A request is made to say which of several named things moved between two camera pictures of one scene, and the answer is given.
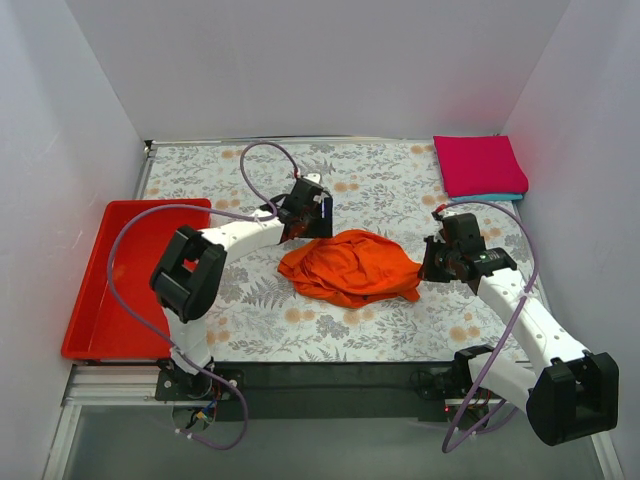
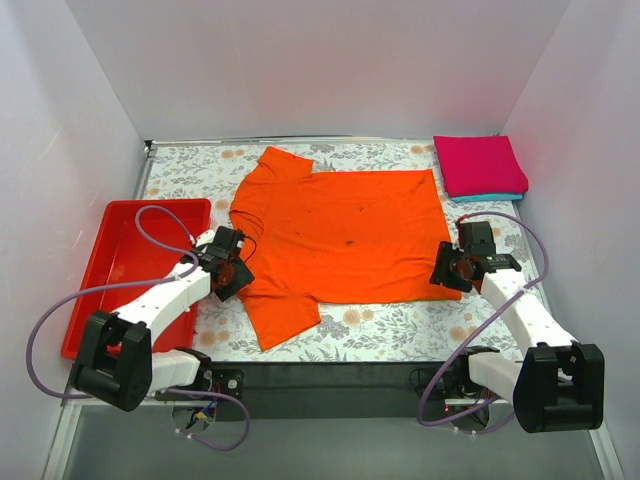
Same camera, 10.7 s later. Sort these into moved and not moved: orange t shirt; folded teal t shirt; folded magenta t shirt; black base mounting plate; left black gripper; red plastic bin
Moved: left black gripper; orange t shirt
Not moved: folded teal t shirt; red plastic bin; black base mounting plate; folded magenta t shirt
